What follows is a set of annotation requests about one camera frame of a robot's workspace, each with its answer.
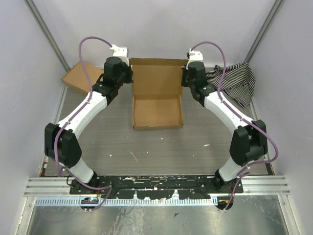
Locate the brown cardboard box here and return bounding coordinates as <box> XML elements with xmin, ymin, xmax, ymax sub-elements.
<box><xmin>61</xmin><ymin>62</ymin><xmax>103</xmax><ymax>95</ymax></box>
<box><xmin>130</xmin><ymin>58</ymin><xmax>187</xmax><ymax>130</ymax></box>

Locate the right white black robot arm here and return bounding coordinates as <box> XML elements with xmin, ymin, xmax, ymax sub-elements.
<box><xmin>181</xmin><ymin>61</ymin><xmax>268</xmax><ymax>193</ymax></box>

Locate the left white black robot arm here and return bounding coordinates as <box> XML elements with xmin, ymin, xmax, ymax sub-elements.
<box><xmin>45</xmin><ymin>55</ymin><xmax>133</xmax><ymax>194</ymax></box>

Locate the folded brown cardboard box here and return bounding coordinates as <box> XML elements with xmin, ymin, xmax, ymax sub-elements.
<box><xmin>61</xmin><ymin>62</ymin><xmax>103</xmax><ymax>95</ymax></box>

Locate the striped black white cloth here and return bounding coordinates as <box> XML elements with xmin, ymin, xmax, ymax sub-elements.
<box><xmin>206</xmin><ymin>63</ymin><xmax>256</xmax><ymax>108</ymax></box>

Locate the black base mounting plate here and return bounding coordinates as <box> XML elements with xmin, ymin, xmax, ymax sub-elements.
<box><xmin>69</xmin><ymin>174</ymin><xmax>245</xmax><ymax>199</ymax></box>

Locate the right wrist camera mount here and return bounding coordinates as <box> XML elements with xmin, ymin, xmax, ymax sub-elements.
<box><xmin>187</xmin><ymin>48</ymin><xmax>203</xmax><ymax>64</ymax></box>

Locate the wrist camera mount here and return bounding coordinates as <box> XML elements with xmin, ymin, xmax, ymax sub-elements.
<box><xmin>110</xmin><ymin>44</ymin><xmax>130</xmax><ymax>66</ymax></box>
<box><xmin>187</xmin><ymin>48</ymin><xmax>203</xmax><ymax>64</ymax></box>

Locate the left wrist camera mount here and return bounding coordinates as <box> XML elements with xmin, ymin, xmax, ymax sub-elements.
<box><xmin>110</xmin><ymin>44</ymin><xmax>130</xmax><ymax>66</ymax></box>

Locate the aluminium rail front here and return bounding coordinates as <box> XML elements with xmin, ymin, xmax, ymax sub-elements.
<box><xmin>24</xmin><ymin>175</ymin><xmax>290</xmax><ymax>197</ymax></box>

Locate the slotted grey cable duct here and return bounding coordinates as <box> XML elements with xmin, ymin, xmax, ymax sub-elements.
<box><xmin>34</xmin><ymin>197</ymin><xmax>218</xmax><ymax>207</ymax></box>

